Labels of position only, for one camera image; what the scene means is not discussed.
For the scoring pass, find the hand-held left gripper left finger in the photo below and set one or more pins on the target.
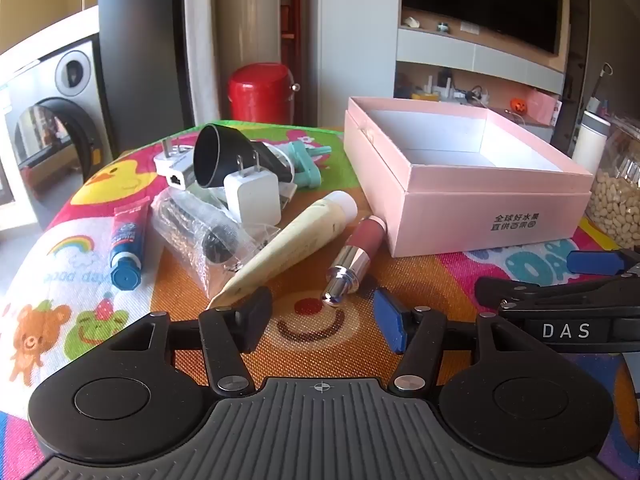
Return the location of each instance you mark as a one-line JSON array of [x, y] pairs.
[[255, 317]]

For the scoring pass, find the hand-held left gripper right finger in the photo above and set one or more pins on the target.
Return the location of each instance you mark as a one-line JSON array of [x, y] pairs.
[[389, 321]]

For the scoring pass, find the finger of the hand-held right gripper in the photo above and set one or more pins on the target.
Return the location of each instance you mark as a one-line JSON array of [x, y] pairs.
[[595, 263], [540, 290]]

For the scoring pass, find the pink lipstick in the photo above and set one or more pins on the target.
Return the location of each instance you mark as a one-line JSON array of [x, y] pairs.
[[357, 250]]

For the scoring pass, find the cream tube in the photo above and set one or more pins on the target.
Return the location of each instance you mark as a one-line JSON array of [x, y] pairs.
[[300, 232]]

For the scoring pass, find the pink cardboard box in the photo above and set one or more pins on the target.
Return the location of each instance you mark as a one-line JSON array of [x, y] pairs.
[[450, 210]]

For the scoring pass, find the white charger plug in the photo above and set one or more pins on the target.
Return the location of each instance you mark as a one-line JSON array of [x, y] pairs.
[[252, 195]]

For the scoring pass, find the black cone-shaped device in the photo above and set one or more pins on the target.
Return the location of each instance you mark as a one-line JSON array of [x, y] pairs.
[[215, 157]]

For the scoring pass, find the glass jar of beans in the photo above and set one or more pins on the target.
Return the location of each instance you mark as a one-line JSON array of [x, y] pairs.
[[617, 205]]

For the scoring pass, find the colourful printed mat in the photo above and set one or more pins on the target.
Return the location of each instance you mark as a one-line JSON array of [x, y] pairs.
[[310, 352]]

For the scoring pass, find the clear plastic bag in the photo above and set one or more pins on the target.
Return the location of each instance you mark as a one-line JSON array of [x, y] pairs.
[[200, 235]]

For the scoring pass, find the white bottle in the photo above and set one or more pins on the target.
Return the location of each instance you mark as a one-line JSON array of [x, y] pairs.
[[590, 140]]

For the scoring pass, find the blue toothpaste tube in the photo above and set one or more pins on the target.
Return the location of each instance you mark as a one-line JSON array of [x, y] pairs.
[[127, 245]]

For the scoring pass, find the white adapter with port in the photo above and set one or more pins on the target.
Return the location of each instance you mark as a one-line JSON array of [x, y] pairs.
[[175, 165]]

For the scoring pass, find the orange pumpkin toy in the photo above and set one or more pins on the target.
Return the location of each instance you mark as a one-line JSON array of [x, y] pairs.
[[518, 106]]

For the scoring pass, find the red round container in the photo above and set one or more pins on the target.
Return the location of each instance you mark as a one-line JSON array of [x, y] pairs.
[[260, 92]]

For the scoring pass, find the yellow box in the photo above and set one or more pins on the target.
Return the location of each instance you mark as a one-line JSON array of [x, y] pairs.
[[424, 94]]

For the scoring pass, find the white shelf unit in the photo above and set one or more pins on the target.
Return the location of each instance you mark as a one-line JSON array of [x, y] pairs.
[[450, 50]]

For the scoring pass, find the grey washing machine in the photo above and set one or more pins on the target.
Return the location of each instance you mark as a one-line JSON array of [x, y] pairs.
[[55, 125]]

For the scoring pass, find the small teal toy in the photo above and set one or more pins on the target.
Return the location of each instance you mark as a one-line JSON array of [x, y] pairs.
[[443, 27]]

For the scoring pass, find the brown wooden door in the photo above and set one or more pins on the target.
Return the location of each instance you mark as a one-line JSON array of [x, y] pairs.
[[291, 35]]

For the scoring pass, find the dark tall cabinet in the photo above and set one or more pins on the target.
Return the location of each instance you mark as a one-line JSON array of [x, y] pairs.
[[140, 50]]

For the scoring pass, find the small white shelf ornament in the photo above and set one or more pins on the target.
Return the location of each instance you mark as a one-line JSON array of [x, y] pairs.
[[412, 22]]

